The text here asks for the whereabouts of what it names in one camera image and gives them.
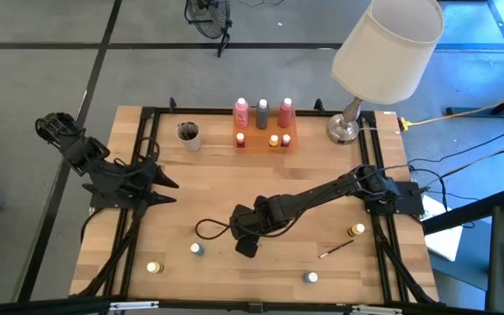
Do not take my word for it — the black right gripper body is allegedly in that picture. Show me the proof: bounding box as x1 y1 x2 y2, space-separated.
228 194 289 241

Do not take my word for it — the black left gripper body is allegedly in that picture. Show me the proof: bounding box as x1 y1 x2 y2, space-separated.
102 160 157 207

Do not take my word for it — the large grey paint bottle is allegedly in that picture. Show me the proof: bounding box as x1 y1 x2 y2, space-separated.
255 99 270 130

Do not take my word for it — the large pink paint bottle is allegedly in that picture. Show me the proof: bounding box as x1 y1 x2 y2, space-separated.
233 97 250 130

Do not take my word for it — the large red paint bottle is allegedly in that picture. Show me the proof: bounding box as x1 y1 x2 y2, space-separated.
276 97 296 129

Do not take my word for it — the white plastic cup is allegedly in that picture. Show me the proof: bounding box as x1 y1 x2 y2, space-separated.
175 121 202 152

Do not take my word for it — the translucent orange tray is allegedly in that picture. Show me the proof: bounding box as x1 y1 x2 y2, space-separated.
233 111 299 155

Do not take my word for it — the black floor fan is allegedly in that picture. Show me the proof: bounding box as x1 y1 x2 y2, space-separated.
184 0 234 59

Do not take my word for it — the white flat panel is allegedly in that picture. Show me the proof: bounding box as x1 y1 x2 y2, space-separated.
422 194 466 263

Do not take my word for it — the black metal bar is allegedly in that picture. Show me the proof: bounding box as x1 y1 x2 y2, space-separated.
421 187 504 236

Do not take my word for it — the table lamp with cream shade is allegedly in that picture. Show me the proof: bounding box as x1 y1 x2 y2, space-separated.
325 0 446 145

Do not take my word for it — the black left wrist camera cable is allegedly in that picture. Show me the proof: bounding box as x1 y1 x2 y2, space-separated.
137 136 162 167

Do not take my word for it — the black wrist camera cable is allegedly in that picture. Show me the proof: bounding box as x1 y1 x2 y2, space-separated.
194 217 235 242
137 136 162 167

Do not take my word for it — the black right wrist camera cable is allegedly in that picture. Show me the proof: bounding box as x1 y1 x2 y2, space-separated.
194 217 235 242

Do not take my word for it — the black aluminium table frame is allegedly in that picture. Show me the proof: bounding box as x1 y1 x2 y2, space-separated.
70 96 441 315

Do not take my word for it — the yellow extension cable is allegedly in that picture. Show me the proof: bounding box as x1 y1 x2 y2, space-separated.
398 89 504 131

